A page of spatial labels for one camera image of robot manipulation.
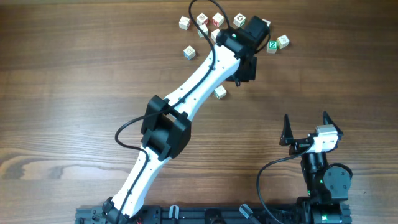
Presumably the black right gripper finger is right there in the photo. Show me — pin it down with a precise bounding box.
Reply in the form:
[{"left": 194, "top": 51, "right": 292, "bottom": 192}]
[
  {"left": 323, "top": 111, "right": 344, "bottom": 137},
  {"left": 279, "top": 114, "right": 294, "bottom": 146}
]

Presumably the wooden block baseball picture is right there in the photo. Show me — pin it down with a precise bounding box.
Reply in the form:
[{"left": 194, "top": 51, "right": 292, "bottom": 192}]
[{"left": 213, "top": 85, "right": 227, "bottom": 100}]

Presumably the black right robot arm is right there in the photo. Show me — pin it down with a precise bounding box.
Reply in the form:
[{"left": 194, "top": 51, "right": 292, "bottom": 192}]
[{"left": 279, "top": 111, "right": 353, "bottom": 224}]

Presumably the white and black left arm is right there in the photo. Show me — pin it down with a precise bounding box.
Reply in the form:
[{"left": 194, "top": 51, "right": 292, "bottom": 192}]
[{"left": 103, "top": 16, "right": 271, "bottom": 223}]

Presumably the wooden block yellow letter B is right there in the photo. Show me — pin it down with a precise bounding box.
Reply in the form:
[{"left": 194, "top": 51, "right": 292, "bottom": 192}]
[{"left": 262, "top": 19, "right": 271, "bottom": 27}]

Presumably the wooden block soccer ball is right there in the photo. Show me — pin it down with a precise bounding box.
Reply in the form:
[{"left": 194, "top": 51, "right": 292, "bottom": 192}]
[{"left": 233, "top": 13, "right": 246, "bottom": 27}]

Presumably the wooden block green letter Z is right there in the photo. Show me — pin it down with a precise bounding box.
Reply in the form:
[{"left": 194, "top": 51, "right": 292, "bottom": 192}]
[{"left": 266, "top": 40, "right": 278, "bottom": 54}]

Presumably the wooden block number three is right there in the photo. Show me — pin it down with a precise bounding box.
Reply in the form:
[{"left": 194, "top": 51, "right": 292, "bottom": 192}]
[{"left": 277, "top": 35, "right": 290, "bottom": 49}]

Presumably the wooden block red letter M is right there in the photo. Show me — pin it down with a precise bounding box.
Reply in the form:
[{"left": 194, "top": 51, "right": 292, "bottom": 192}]
[{"left": 211, "top": 12, "right": 224, "bottom": 27}]

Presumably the wooden block animal picture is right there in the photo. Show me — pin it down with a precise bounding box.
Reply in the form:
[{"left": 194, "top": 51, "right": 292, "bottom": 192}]
[{"left": 211, "top": 29, "right": 220, "bottom": 43}]

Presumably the wooden block number one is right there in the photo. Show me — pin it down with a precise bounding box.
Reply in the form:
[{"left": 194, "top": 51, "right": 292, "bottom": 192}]
[{"left": 198, "top": 24, "right": 208, "bottom": 38}]

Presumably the wooden block shell picture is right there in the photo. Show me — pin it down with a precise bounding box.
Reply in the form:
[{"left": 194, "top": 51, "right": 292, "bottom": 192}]
[{"left": 197, "top": 13, "right": 208, "bottom": 26}]

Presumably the wooden block strawberry picture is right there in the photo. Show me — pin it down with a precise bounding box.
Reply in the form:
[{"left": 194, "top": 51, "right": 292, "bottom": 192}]
[{"left": 183, "top": 45, "right": 196, "bottom": 60}]

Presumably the wooden block red side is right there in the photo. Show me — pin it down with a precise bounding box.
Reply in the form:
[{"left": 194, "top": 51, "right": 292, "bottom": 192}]
[{"left": 178, "top": 16, "right": 190, "bottom": 30}]

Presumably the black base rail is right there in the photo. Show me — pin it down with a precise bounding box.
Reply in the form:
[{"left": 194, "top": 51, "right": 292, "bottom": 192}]
[{"left": 74, "top": 203, "right": 352, "bottom": 224}]

